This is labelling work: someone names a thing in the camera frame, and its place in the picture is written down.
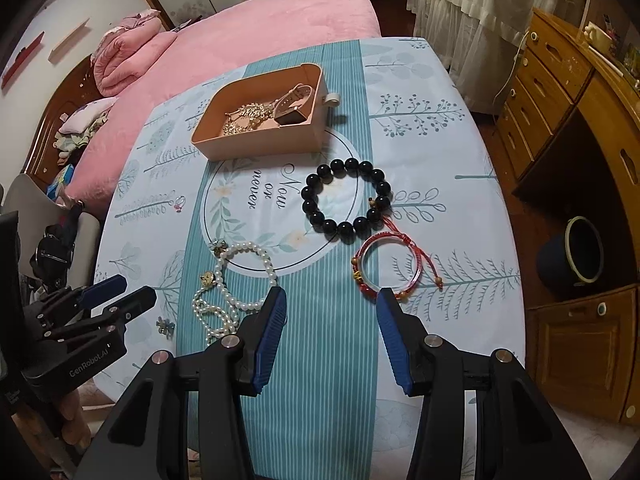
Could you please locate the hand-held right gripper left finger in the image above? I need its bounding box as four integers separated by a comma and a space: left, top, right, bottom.
74, 286, 288, 480

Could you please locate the black bag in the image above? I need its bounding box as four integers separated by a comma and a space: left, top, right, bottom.
30, 200, 82, 287

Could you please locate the pink jewelry box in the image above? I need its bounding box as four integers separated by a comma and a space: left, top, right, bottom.
190, 62, 342, 162

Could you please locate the red string bracelet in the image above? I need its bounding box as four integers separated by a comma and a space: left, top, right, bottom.
351, 210, 445, 302

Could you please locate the grey chair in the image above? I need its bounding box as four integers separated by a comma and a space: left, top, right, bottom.
2, 172, 101, 281

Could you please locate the gold necklace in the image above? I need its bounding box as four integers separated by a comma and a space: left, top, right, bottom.
222, 101, 276, 136

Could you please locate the wooden desk with drawers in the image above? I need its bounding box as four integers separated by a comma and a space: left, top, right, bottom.
495, 7, 640, 426

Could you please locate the cream mug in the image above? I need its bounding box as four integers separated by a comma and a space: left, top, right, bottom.
582, 20, 614, 54

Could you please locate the person's left hand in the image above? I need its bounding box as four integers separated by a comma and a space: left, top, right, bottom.
47, 389, 95, 463

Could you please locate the red wall shelf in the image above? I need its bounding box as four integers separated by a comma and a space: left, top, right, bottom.
0, 32, 46, 89

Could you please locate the white lace cloth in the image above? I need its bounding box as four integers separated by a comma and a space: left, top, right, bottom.
406, 0, 566, 116

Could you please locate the dark blue bucket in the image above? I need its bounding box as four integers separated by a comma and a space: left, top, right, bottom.
537, 216, 604, 302

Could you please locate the folded pink quilt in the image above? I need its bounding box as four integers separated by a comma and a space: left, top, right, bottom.
92, 10, 178, 98

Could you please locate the pink bed blanket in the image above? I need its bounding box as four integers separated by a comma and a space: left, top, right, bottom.
65, 0, 383, 206

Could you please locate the wooden headboard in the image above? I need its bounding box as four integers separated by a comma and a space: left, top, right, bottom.
30, 55, 108, 186

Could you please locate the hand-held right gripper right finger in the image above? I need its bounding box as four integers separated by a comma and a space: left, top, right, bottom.
376, 287, 593, 480

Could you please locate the black bead bracelet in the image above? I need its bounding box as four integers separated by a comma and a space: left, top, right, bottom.
301, 158, 393, 245

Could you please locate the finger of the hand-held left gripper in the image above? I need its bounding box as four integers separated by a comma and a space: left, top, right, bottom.
31, 275, 129, 323
42, 286, 158, 348

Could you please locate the beige wall shelf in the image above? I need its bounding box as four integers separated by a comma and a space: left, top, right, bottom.
48, 19, 91, 64

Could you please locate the white power cable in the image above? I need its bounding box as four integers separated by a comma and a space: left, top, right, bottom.
492, 30, 531, 111

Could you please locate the white pearl necklace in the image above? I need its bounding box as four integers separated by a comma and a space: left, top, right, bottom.
191, 240, 280, 347

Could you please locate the pink strap watch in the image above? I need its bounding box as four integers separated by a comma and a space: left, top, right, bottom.
270, 82, 315, 127

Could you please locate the blue patterned cloth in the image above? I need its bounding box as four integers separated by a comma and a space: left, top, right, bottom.
47, 165, 77, 199

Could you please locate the pile of clothes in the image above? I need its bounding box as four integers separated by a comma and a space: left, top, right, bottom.
54, 97, 118, 166

